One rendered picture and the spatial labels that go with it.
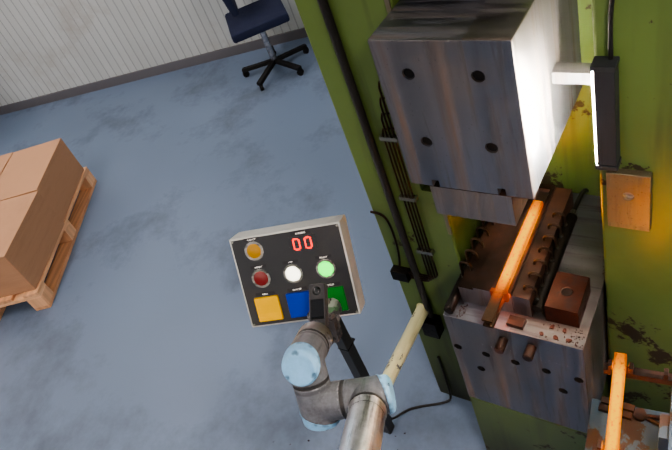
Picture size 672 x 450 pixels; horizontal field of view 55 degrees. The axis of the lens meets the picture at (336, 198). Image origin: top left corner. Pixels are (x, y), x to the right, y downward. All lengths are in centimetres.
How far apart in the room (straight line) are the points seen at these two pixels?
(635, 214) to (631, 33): 45
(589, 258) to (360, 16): 94
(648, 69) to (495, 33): 30
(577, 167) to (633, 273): 41
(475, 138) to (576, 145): 64
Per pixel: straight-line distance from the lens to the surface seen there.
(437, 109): 137
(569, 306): 174
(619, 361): 172
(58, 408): 366
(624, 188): 154
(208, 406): 315
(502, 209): 151
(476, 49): 124
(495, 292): 174
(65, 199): 463
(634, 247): 170
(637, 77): 137
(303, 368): 152
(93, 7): 591
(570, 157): 201
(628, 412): 195
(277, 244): 184
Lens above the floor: 238
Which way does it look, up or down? 40 degrees down
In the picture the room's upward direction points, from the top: 23 degrees counter-clockwise
